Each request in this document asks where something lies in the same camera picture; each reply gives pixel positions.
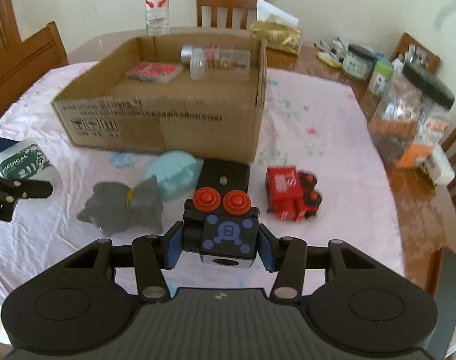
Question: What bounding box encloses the light blue egg-shaped case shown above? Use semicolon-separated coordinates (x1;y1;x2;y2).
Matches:
145;151;205;201

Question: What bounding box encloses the yellow flat packet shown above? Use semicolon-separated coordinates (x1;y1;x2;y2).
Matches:
317;50;343;69

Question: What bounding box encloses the clear bottle of yellow pills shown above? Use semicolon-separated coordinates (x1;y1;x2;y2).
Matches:
181;44;251;71

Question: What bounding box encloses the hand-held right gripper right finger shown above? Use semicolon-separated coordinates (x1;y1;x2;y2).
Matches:
256;223;368;303

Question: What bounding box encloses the dark chair back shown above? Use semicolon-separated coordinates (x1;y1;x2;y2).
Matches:
425;247;456;360

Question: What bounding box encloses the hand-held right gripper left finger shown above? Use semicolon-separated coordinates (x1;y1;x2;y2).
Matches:
63;222;185;303

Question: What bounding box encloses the pen holder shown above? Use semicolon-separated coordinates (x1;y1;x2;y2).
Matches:
402;44;438;73

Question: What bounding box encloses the grey plush toy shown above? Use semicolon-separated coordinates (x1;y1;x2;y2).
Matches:
76;174;165;238

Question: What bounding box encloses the clear plastic water bottle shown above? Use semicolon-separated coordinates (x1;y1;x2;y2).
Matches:
144;0;170;37

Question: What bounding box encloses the small white box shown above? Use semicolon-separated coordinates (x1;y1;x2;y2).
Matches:
423;144;456;185

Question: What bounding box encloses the green jar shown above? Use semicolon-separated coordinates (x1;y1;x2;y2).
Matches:
367;60;394;96

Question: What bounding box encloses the red card pack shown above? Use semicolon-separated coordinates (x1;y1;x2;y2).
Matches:
125;62;184;84

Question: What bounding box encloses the large clear jar black lid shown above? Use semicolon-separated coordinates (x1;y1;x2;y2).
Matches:
368;64;455;167

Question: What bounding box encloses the brown cardboard box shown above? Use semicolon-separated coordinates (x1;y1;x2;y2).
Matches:
51;30;268;164

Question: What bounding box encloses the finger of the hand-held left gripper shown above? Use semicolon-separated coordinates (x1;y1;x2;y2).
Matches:
0;130;16;154
0;170;55;200

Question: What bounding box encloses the small orange box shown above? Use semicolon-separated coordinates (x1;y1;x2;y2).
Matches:
396;142;433;169

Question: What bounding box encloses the pink floral cloth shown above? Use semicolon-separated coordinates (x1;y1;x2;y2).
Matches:
0;62;406;342

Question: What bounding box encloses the red toy fire truck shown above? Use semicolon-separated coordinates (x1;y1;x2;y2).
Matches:
265;165;323;223

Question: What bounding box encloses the white bottle with green label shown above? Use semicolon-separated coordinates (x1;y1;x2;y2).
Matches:
0;139;61;192

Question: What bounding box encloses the wooden chair back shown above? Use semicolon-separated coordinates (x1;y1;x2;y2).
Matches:
196;0;268;30

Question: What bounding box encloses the jar with dark lid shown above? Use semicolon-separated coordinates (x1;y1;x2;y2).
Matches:
342;44;375;79

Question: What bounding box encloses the gold tissue pack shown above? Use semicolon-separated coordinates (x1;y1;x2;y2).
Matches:
250;20;303;56

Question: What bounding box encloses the bunch of pens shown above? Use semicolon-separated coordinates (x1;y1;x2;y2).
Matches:
314;37;349;59

